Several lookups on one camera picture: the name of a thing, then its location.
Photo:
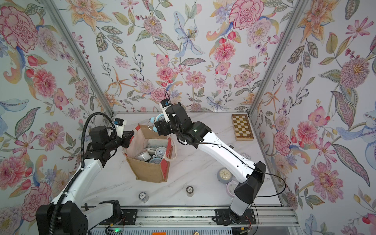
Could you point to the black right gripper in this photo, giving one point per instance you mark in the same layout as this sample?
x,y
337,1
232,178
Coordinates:
x,y
165,128

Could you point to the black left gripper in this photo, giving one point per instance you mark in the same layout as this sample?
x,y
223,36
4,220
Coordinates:
x,y
126,138

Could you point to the white round alarm clock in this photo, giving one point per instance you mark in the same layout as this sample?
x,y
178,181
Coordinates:
x,y
160,152

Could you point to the light blue twin bell clock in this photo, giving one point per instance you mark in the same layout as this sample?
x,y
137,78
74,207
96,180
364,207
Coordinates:
x,y
151,122

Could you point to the mint round alarm clock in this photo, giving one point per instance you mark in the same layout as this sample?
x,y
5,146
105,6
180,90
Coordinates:
x,y
155,160

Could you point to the silver round alarm clock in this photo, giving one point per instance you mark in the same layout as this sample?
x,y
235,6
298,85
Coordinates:
x,y
145,157

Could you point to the grey round alarm clock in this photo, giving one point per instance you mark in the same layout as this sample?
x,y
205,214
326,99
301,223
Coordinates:
x,y
224,176

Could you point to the small white square clock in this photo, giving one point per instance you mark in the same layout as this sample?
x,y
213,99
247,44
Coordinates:
x,y
246,156

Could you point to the white digital alarm clock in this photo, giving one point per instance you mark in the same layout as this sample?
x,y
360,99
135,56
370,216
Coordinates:
x,y
156,143

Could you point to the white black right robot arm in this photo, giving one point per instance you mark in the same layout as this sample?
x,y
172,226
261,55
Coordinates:
x,y
250,175

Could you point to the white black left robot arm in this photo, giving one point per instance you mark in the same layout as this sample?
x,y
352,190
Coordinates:
x,y
64,216

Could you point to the pink round alarm clock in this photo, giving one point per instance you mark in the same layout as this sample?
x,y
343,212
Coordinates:
x,y
230,188

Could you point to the small silver cylinder clock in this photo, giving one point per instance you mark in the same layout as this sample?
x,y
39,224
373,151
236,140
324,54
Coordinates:
x,y
144,197

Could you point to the wooden chess board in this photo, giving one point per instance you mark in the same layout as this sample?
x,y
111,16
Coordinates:
x,y
242,127

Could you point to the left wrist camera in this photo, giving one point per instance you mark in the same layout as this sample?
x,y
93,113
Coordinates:
x,y
119,125

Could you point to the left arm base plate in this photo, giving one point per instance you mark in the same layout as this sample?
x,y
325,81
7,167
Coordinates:
x,y
125,217

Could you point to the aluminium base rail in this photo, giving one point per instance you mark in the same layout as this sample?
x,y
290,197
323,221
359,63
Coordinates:
x,y
206,216

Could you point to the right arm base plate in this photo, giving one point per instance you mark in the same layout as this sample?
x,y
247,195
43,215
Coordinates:
x,y
226,217

